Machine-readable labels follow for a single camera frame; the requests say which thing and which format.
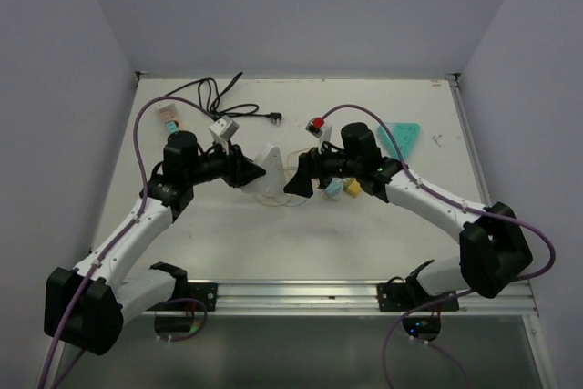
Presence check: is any black power cable with plug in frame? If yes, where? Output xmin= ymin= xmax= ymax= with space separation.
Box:
xmin=159 ymin=71 xmax=284 ymax=128

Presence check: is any beige power strip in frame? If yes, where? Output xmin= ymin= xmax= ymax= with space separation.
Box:
xmin=157 ymin=102 xmax=180 ymax=135

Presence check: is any yellow cube charger front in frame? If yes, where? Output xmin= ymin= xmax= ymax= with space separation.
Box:
xmin=344 ymin=179 xmax=363 ymax=198

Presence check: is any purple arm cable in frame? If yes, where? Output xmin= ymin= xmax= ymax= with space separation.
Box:
xmin=36 ymin=96 xmax=209 ymax=389
xmin=321 ymin=104 xmax=557 ymax=389

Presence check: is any aluminium front rail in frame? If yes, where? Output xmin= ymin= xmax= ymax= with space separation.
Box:
xmin=58 ymin=275 xmax=538 ymax=315

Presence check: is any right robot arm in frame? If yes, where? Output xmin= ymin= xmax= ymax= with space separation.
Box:
xmin=284 ymin=118 xmax=533 ymax=310

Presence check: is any light blue usb charger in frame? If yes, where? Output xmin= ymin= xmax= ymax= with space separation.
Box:
xmin=322 ymin=179 xmax=343 ymax=200

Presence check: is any light blue usb cable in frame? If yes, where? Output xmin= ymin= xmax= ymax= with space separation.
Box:
xmin=272 ymin=165 xmax=320 ymax=208

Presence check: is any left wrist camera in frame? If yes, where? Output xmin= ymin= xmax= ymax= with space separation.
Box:
xmin=209 ymin=116 xmax=240 ymax=153

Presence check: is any teal power strip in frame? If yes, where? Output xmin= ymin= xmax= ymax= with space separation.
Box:
xmin=376 ymin=122 xmax=421 ymax=159

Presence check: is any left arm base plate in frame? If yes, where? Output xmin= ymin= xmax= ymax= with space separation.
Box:
xmin=187 ymin=282 xmax=219 ymax=312

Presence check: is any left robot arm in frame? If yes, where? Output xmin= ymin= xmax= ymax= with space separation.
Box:
xmin=44 ymin=131 xmax=281 ymax=355

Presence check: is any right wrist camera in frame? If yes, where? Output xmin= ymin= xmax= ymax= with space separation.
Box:
xmin=305 ymin=117 xmax=332 ymax=152

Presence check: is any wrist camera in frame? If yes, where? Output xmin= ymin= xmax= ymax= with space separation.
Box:
xmin=305 ymin=117 xmax=332 ymax=152
xmin=209 ymin=116 xmax=240 ymax=153

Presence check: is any white triangular power strip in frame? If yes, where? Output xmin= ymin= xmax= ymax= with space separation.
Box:
xmin=240 ymin=143 xmax=286 ymax=197

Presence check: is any pink cube charger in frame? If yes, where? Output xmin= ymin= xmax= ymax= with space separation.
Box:
xmin=159 ymin=107 xmax=175 ymax=123

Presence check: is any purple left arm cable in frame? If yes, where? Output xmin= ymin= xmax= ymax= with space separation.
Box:
xmin=36 ymin=96 xmax=209 ymax=389

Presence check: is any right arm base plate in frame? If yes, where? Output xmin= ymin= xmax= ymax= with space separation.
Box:
xmin=376 ymin=260 xmax=454 ymax=312

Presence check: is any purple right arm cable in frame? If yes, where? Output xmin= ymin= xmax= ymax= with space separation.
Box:
xmin=321 ymin=104 xmax=557 ymax=389

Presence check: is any teal cube charger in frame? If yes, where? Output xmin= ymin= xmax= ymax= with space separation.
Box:
xmin=166 ymin=121 xmax=179 ymax=135

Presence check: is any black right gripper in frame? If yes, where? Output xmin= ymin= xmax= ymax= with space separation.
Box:
xmin=285 ymin=138 xmax=363 ymax=197

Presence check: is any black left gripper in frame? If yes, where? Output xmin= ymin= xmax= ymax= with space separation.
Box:
xmin=185 ymin=137 xmax=265 ymax=188

